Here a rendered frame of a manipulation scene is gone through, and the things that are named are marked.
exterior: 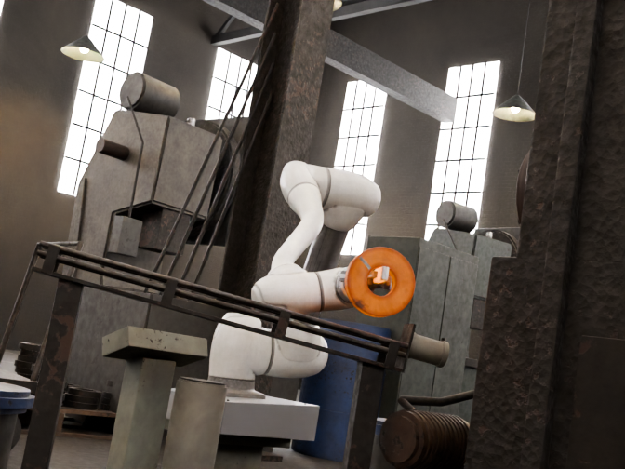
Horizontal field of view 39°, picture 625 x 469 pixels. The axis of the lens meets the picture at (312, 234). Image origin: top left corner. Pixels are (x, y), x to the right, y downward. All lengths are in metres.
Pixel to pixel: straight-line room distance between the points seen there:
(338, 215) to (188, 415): 0.94
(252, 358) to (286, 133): 2.54
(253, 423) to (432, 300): 3.36
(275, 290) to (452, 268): 4.02
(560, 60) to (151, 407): 1.22
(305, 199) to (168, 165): 4.92
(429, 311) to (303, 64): 1.83
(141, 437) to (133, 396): 0.10
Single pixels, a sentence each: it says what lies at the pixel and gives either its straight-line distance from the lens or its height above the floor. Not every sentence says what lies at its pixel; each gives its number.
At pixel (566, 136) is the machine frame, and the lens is 1.78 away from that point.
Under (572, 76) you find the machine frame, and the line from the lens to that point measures 1.82.
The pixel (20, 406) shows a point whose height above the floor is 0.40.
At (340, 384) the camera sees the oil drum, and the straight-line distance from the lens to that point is 5.73.
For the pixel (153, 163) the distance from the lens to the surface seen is 7.45.
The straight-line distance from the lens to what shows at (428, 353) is 1.97.
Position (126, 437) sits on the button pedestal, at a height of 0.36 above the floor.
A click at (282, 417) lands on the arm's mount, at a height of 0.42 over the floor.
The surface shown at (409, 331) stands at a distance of 1.96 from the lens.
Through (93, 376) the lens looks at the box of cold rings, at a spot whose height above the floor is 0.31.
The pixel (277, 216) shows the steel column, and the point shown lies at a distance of 5.19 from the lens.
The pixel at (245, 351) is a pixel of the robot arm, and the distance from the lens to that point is 2.92.
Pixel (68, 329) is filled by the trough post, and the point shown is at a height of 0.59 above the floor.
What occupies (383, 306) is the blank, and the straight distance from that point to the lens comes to 1.95.
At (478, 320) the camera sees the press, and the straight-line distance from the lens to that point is 10.26.
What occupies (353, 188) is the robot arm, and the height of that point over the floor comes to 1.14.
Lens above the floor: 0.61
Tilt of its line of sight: 8 degrees up
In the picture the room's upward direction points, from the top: 9 degrees clockwise
